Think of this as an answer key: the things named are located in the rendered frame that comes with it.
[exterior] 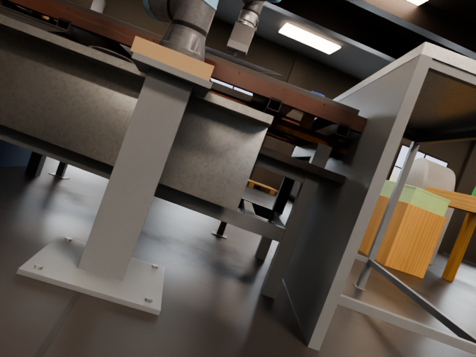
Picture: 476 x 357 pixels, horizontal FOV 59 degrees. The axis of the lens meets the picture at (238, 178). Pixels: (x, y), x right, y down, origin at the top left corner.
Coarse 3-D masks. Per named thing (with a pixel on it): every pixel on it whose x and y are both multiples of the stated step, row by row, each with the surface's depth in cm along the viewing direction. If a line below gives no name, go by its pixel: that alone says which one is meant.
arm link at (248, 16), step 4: (244, 12) 169; (248, 12) 168; (252, 12) 168; (240, 16) 170; (244, 16) 168; (248, 16) 168; (252, 16) 169; (256, 16) 170; (240, 20) 170; (244, 20) 169; (248, 20) 168; (252, 20) 169; (256, 20) 172; (252, 24) 170
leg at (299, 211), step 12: (312, 156) 175; (312, 180) 173; (300, 192) 173; (312, 192) 173; (300, 204) 174; (288, 216) 179; (300, 216) 174; (288, 228) 174; (300, 228) 174; (288, 240) 174; (276, 252) 176; (288, 252) 174; (276, 264) 175; (276, 276) 175; (264, 288) 175; (276, 288) 175
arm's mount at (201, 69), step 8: (136, 40) 121; (144, 40) 121; (136, 48) 121; (144, 48) 122; (152, 48) 122; (160, 48) 122; (168, 48) 122; (152, 56) 122; (160, 56) 122; (168, 56) 123; (176, 56) 123; (184, 56) 123; (168, 64) 123; (176, 64) 123; (184, 64) 124; (192, 64) 124; (200, 64) 124; (208, 64) 125; (192, 72) 124; (200, 72) 124; (208, 72) 125; (208, 80) 125
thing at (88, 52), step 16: (0, 16) 145; (16, 32) 165; (32, 32) 146; (48, 32) 146; (64, 48) 165; (80, 48) 146; (112, 64) 146; (128, 64) 146; (192, 96) 166; (208, 96) 147; (240, 112) 147; (256, 112) 147
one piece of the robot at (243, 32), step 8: (240, 24) 169; (248, 24) 169; (256, 24) 172; (232, 32) 169; (240, 32) 169; (248, 32) 169; (232, 40) 169; (240, 40) 169; (248, 40) 169; (232, 48) 171; (240, 48) 169; (248, 48) 173
